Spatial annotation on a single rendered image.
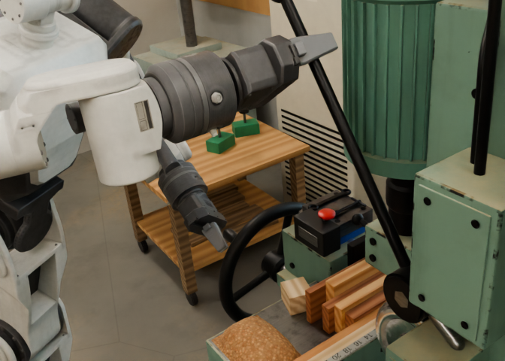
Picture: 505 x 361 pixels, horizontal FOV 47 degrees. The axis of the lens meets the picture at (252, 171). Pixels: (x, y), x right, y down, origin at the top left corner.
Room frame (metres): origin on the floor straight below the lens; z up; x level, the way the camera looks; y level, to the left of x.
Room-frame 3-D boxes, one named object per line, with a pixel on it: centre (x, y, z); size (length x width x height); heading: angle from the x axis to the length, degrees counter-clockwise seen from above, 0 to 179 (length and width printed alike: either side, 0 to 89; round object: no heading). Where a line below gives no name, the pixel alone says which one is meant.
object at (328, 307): (0.75, -0.18, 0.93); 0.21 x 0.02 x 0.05; 122
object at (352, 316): (0.74, -0.23, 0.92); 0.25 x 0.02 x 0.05; 122
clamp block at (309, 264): (0.88, -0.14, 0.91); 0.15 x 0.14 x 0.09; 122
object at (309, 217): (0.88, -0.13, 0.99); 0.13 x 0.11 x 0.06; 122
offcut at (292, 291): (0.76, -0.05, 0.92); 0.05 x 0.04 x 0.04; 14
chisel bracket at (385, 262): (0.69, -0.22, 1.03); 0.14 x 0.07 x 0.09; 32
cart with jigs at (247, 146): (2.22, 0.18, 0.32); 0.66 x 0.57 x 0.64; 121
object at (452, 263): (0.44, -0.20, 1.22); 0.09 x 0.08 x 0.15; 32
